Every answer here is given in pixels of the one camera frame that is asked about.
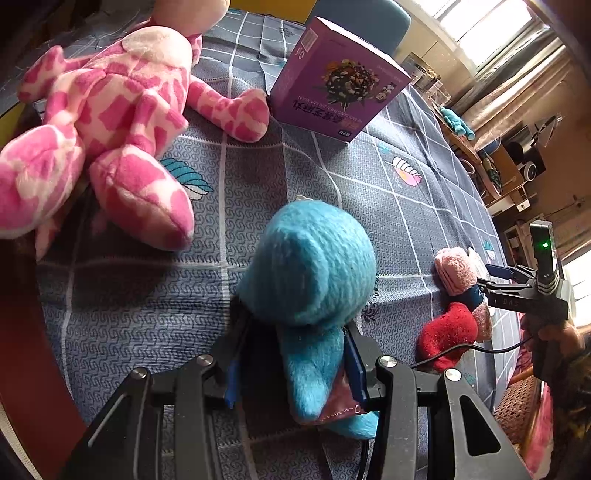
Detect beige curtain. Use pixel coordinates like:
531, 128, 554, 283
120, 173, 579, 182
462, 37, 573, 136

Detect white fan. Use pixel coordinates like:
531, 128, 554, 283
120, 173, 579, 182
503, 138, 548, 182

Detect pink spotted plush toy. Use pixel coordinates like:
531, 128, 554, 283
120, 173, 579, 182
0, 0, 271, 252

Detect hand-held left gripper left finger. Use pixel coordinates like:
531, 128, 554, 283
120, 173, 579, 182
60, 318, 252, 480

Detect gold boxes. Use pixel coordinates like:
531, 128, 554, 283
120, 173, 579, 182
406, 53, 437, 89

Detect red sock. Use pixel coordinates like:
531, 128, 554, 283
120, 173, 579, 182
417, 302, 478, 372

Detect person's right hand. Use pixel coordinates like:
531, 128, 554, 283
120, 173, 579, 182
538, 320, 587, 361

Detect purple box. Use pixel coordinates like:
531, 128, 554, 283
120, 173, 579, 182
269, 16, 413, 145

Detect person's right forearm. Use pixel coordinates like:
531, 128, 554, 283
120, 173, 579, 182
540, 351, 591, 480

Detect grey checked quilt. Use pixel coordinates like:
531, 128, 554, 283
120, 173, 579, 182
0, 9, 522, 480

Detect small blue plush toy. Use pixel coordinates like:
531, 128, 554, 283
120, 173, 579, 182
438, 107, 474, 142

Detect wooden desk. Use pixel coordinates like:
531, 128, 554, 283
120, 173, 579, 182
436, 106, 497, 204

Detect window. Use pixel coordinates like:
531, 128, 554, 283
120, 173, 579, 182
434, 0, 541, 65

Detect pink cloth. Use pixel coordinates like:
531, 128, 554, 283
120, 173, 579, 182
522, 392, 557, 480

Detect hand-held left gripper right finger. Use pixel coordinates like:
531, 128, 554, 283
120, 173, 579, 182
344, 323, 532, 480

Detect pink socks with blue band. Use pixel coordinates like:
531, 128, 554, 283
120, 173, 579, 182
434, 247, 492, 342

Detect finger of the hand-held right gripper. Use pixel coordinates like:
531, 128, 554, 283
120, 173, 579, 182
485, 263, 539, 286
466, 277, 536, 309

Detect black cable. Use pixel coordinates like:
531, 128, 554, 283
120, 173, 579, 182
406, 335, 536, 370

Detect wicker chair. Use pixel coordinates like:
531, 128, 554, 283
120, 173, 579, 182
494, 374, 546, 445

